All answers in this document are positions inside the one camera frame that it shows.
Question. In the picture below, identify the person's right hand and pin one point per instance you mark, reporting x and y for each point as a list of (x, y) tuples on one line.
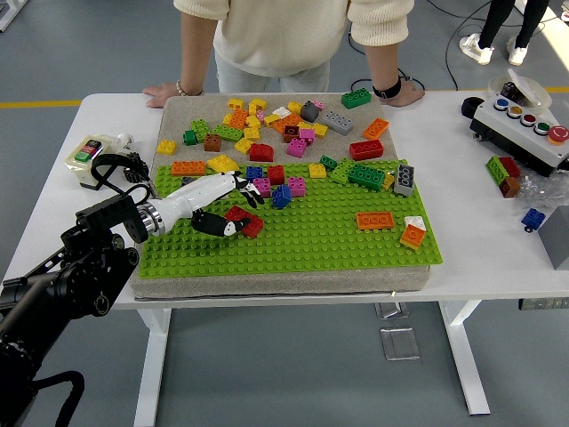
[(162, 91)]

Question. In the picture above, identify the person's left hand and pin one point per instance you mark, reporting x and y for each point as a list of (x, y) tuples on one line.
[(404, 95)]

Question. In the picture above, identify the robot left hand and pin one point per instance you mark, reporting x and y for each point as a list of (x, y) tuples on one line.
[(195, 193)]

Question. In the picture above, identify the red two-by-four brick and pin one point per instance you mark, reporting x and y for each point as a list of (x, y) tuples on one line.
[(253, 224), (366, 150)]

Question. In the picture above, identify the pink two-by-two brick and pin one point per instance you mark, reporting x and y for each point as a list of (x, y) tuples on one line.
[(265, 187), (306, 135), (296, 187)]

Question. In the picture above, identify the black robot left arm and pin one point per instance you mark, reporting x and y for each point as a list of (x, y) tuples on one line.
[(80, 280)]

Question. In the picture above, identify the person's left forearm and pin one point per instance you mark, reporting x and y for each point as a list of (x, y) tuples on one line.
[(382, 62)]

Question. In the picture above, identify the person's right forearm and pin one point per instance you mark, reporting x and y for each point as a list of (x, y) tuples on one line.
[(195, 49)]

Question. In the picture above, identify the orange two-by-four brick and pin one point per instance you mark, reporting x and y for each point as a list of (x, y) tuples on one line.
[(188, 169), (375, 221), (376, 129)]

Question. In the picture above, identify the yellow curved brick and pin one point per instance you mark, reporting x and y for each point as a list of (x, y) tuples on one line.
[(223, 164)]

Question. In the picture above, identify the dark green two-by-four brick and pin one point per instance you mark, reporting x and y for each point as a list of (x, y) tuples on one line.
[(357, 98), (366, 177)]

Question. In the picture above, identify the brown two-by-two brick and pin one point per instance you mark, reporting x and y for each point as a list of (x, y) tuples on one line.
[(212, 143)]

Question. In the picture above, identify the small dark green brick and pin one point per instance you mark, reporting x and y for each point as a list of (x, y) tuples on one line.
[(328, 163), (190, 138)]

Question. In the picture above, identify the yellow two-by-two brick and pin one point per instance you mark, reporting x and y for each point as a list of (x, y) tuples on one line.
[(317, 171), (166, 147)]

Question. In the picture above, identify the blue two-by-two brick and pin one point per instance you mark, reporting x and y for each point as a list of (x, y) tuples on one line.
[(253, 173)]

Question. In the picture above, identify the lime green two-by-four brick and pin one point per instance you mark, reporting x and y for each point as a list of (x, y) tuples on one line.
[(227, 133)]

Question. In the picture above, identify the grey two-by-four brick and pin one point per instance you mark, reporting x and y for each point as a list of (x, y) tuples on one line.
[(337, 123), (404, 180)]

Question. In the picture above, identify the red curved brick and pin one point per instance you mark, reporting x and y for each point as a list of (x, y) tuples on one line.
[(261, 153)]

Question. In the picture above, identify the red two-by-two brick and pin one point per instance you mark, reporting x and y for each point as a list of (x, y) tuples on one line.
[(275, 175)]

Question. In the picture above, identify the small pink brick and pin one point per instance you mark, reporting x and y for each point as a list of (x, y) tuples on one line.
[(318, 105), (260, 115)]

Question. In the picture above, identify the small yellow brick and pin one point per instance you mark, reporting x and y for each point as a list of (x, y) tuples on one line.
[(389, 182)]

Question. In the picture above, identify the yellow L-shaped brick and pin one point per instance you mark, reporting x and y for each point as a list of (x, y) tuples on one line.
[(257, 104)]

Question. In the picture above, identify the dark grey sloped brick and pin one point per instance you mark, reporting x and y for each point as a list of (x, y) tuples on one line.
[(309, 112)]

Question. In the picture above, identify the magenta two-by-two brick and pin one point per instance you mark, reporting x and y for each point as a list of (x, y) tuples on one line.
[(297, 148)]

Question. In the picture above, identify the white brick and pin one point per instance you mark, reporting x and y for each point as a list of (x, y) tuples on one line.
[(280, 111), (414, 222)]

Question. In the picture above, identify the large orange brick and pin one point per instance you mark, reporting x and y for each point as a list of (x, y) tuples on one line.
[(289, 121)]

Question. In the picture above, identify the green studded baseplate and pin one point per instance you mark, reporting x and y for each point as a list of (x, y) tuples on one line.
[(311, 253)]

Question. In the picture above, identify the orange and yellow brick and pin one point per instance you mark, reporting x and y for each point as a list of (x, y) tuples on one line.
[(411, 238)]

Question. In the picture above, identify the blue brick with keyring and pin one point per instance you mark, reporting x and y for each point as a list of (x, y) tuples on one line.
[(532, 218)]

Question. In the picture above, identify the black wristband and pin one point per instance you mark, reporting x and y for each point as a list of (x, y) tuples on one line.
[(387, 91)]

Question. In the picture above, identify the black gear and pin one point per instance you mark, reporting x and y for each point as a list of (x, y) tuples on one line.
[(133, 173)]

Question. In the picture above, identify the white push-button control box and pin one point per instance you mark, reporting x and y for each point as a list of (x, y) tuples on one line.
[(515, 133)]

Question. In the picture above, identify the clear plastic container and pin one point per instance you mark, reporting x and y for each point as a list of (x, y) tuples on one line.
[(535, 95)]

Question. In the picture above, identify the person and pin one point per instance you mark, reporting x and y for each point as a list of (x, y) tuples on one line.
[(284, 35)]

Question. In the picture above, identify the clear plastic bag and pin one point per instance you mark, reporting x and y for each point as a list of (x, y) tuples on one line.
[(540, 191)]

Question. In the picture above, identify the white table leg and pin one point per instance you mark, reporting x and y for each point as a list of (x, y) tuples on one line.
[(151, 369), (464, 356)]

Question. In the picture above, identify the grey box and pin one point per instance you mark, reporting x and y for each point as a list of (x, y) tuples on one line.
[(558, 240)]

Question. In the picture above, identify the small clear plastic case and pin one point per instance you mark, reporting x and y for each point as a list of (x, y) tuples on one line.
[(389, 310)]

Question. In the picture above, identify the large clear plastic case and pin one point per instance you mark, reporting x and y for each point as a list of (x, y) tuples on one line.
[(400, 344)]

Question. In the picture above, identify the table height control panel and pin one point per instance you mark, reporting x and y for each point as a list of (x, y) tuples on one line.
[(542, 304)]

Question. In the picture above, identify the beige switch box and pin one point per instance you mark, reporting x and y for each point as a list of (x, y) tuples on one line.
[(84, 153)]

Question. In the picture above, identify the white desk frame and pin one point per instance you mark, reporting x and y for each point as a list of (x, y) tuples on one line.
[(5, 22)]

